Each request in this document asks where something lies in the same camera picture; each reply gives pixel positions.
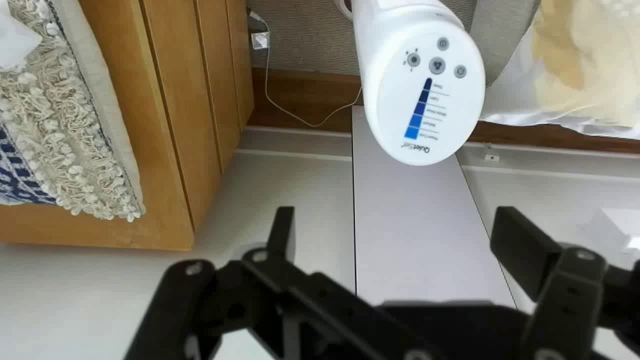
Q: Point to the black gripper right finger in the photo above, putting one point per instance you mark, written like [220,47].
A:
[566,292]

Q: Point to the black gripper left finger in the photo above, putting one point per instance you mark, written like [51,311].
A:
[280,306]

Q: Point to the white flat panel board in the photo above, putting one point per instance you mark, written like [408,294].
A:
[420,227]

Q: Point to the light wooden dresser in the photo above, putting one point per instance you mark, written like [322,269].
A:
[180,121]

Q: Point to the cream fluffy blanket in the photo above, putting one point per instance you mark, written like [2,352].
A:
[592,60]

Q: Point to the clothes pile on dresser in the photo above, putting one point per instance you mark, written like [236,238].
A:
[60,127]

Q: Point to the white tissue sheet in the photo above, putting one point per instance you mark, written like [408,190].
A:
[12,33]

